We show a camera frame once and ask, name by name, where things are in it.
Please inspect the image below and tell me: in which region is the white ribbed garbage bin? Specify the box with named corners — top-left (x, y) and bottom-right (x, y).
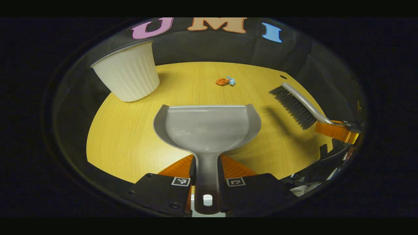
top-left (90, 40), bottom-right (160, 102)

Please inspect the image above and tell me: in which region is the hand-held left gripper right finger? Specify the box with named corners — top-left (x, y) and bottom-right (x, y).
top-left (217, 154), bottom-right (296, 216)

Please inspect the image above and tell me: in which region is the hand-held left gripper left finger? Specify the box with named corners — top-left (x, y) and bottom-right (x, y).
top-left (126, 154), bottom-right (196, 216)

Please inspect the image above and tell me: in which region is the grey plastic dustpan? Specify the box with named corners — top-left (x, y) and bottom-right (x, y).
top-left (153, 104), bottom-right (262, 215)

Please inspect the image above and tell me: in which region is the small grey broom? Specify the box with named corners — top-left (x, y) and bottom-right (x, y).
top-left (269, 82), bottom-right (335, 130)

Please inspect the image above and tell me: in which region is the black backdrop cloth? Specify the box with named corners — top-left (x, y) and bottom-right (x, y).
top-left (88, 18), bottom-right (363, 124)

